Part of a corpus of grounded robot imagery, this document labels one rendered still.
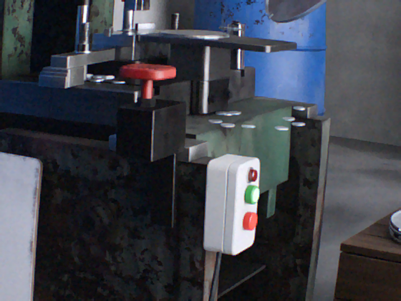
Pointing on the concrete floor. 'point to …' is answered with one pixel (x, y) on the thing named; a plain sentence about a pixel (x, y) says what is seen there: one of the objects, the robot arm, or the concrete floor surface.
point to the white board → (18, 225)
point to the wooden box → (369, 265)
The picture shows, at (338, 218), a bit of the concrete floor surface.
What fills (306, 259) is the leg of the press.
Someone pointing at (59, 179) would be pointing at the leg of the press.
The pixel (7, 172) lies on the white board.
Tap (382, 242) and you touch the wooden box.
